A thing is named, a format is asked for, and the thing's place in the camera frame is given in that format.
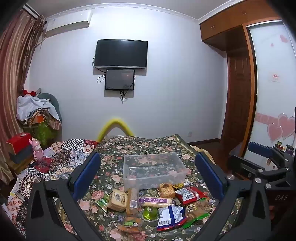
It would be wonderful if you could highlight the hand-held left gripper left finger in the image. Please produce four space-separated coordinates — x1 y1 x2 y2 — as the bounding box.
24 152 102 241

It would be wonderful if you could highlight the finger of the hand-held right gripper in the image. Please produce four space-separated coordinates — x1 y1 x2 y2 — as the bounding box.
228 155 266 180
248 141 281 160

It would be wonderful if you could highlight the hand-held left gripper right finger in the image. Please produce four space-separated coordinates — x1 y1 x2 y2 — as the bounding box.
195 152 272 241

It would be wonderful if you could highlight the red snack packet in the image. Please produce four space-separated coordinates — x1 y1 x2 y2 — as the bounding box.
175 186 207 205

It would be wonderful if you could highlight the green snack packet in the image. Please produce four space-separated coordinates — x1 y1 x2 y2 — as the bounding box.
95 193 109 212

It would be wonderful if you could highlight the tan cracker packet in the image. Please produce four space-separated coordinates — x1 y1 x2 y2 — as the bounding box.
107 188 129 212

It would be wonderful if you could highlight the brown green-edged snack packet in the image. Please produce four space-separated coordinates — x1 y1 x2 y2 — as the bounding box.
183 198 216 229

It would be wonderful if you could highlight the brown pastry packet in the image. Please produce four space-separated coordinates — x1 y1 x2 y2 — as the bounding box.
158 183 176 196

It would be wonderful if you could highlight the brown bread packet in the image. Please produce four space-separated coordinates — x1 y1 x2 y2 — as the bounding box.
126 188 140 215

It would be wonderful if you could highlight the clear plastic storage box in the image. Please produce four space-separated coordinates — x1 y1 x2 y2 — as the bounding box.
122 152 190 191

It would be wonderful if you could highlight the blue white chip bag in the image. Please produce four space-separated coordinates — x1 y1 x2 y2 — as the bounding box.
157 205 188 232

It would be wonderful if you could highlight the green jelly cup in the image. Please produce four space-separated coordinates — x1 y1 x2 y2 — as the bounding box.
142 206 159 221

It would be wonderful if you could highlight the cream plush blanket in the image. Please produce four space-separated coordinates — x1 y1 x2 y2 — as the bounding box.
192 145 210 154

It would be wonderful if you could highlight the patchwork quilt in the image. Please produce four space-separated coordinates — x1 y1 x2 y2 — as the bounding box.
7 138 99 232

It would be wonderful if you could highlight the wooden door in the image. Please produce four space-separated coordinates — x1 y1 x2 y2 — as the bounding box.
221 50 255 160

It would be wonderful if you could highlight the yellow foam tube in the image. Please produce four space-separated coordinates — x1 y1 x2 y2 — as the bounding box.
97 117 135 142

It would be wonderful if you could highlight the pink plush toy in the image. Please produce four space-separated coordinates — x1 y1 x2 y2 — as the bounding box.
29 137 44 165

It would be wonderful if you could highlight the purple label wafer bar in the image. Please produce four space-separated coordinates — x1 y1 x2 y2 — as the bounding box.
138 196 176 208

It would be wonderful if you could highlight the green cloth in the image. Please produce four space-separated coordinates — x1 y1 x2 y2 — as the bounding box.
32 123 62 144

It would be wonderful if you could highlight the orange snack packet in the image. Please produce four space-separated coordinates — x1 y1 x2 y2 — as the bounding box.
117 217 142 233

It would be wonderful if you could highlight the grey box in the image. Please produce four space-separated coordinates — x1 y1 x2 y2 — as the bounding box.
10 146 34 164

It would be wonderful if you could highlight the red box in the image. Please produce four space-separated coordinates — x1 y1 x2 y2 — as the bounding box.
6 133 33 154

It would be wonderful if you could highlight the teal chair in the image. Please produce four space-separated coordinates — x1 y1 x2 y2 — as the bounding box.
37 93 62 121

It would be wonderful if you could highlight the pile of clothes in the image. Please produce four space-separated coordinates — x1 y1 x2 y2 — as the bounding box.
16 89 62 130

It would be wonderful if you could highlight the white heart-print sliding door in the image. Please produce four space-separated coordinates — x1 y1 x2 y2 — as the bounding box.
245 21 296 163

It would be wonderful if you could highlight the striped curtain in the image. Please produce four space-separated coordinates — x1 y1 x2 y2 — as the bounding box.
0 9 47 144

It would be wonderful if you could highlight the wooden overhead cabinet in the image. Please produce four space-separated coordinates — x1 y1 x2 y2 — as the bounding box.
199 0 287 51

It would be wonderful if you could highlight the white air conditioner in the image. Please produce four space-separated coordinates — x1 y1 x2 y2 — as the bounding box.
45 11 89 32

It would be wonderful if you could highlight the small wall monitor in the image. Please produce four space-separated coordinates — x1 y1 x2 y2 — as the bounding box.
105 69 135 91

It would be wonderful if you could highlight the wall television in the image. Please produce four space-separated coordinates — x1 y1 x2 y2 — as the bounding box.
94 39 148 69

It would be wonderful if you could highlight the white curtain rail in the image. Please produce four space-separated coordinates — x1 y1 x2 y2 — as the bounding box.
22 5 41 19

